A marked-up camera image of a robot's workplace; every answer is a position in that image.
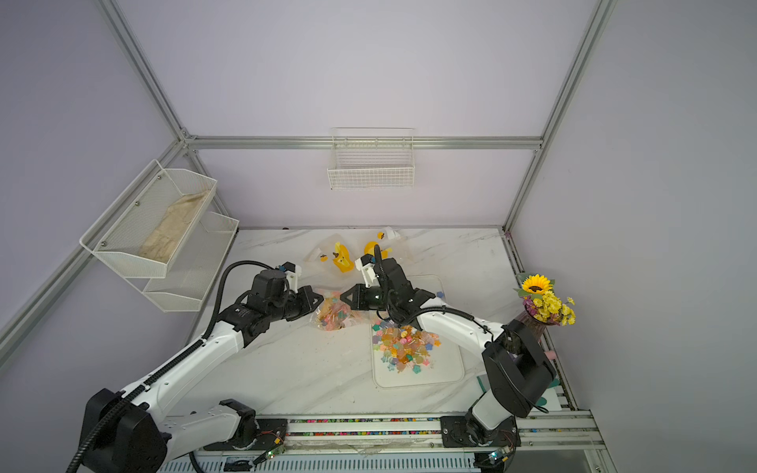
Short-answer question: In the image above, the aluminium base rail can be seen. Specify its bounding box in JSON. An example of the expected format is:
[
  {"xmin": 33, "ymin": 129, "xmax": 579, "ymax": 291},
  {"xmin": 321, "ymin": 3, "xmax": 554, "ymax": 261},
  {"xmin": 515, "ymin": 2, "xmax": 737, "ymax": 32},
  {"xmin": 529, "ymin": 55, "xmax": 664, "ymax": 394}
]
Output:
[{"xmin": 108, "ymin": 410, "xmax": 607, "ymax": 473}]

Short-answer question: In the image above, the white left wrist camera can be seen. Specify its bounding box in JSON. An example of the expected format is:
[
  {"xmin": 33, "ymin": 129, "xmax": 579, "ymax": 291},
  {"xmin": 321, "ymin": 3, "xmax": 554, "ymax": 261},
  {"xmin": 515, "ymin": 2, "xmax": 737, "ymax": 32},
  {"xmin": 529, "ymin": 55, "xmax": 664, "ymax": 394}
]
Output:
[{"xmin": 279, "ymin": 261, "xmax": 303, "ymax": 293}]

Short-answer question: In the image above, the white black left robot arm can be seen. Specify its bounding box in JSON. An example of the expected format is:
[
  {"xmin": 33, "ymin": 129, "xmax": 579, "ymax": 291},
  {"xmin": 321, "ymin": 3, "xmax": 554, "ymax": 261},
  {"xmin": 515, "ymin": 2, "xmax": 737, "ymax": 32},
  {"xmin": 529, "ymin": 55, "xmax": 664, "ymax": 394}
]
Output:
[{"xmin": 67, "ymin": 262, "xmax": 324, "ymax": 472}]

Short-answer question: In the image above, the white two-tier mesh shelf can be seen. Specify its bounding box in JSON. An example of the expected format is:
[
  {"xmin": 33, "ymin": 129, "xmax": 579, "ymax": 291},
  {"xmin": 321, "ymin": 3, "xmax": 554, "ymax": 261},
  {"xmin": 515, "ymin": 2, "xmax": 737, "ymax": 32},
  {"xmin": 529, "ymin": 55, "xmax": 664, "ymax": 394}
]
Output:
[{"xmin": 80, "ymin": 161, "xmax": 239, "ymax": 313}]

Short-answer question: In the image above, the sunflower and yellow flower bouquet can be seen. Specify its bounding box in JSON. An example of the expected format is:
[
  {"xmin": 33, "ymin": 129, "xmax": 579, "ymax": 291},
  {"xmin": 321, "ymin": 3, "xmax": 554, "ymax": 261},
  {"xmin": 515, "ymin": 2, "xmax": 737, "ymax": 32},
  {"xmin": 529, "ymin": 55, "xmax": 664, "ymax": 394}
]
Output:
[{"xmin": 515, "ymin": 273, "xmax": 576, "ymax": 326}]

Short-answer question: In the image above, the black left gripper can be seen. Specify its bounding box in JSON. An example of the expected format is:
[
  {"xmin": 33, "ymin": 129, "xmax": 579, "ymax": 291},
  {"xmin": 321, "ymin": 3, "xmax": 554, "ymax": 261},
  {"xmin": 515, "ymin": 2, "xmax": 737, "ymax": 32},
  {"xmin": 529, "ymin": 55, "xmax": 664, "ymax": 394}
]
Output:
[{"xmin": 270, "ymin": 285, "xmax": 325, "ymax": 322}]

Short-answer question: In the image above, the dark glass vase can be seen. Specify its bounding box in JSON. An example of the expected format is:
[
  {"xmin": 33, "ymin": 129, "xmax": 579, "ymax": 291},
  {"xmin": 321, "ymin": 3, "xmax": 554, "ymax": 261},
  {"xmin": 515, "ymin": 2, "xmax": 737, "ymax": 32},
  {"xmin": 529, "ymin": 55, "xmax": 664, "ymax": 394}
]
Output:
[{"xmin": 506, "ymin": 309, "xmax": 548, "ymax": 342}]

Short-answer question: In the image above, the white plastic tray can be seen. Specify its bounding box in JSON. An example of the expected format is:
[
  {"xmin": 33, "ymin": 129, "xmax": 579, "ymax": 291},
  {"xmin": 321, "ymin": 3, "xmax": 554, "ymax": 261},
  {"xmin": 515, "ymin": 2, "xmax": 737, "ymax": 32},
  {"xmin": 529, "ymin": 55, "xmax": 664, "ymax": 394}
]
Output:
[{"xmin": 369, "ymin": 274, "xmax": 468, "ymax": 389}]

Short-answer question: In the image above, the pile of candies on tray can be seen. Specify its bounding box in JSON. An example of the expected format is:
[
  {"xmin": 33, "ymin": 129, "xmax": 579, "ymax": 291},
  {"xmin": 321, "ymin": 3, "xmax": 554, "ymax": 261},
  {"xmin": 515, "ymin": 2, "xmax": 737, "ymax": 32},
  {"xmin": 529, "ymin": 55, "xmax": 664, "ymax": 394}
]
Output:
[{"xmin": 371, "ymin": 311, "xmax": 442, "ymax": 374}]

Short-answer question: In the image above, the white wire wall basket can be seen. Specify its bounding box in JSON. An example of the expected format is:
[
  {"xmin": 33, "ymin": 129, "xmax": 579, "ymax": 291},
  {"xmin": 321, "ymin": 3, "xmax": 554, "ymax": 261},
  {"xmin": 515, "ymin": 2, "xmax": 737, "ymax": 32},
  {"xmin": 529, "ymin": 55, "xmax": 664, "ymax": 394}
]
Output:
[{"xmin": 327, "ymin": 127, "xmax": 416, "ymax": 191}]

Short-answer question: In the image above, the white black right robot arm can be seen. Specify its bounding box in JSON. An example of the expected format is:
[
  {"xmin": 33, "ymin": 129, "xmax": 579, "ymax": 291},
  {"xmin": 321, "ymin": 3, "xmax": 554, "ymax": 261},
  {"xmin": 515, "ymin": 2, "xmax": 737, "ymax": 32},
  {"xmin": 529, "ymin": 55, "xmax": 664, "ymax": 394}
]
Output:
[{"xmin": 340, "ymin": 246, "xmax": 557, "ymax": 451}]

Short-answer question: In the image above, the clear ziploc bag of candies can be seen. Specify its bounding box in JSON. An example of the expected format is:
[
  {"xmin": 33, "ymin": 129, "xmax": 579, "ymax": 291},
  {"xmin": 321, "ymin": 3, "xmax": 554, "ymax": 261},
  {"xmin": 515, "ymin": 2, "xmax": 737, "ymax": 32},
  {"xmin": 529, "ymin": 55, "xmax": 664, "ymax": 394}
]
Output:
[{"xmin": 364, "ymin": 227, "xmax": 413, "ymax": 263}]

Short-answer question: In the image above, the beige cloth in shelf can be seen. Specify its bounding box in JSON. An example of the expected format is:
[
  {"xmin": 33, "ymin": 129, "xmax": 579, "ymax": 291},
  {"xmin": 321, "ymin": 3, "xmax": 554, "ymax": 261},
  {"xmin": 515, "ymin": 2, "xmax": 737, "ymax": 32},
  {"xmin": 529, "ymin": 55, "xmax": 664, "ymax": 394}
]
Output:
[{"xmin": 138, "ymin": 191, "xmax": 208, "ymax": 263}]

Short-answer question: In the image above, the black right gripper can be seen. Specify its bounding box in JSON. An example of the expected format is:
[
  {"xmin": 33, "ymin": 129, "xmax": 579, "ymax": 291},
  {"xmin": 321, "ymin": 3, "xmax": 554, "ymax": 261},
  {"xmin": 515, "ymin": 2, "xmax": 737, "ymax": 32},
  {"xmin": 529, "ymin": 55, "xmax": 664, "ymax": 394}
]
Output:
[{"xmin": 344, "ymin": 283, "xmax": 401, "ymax": 309}]

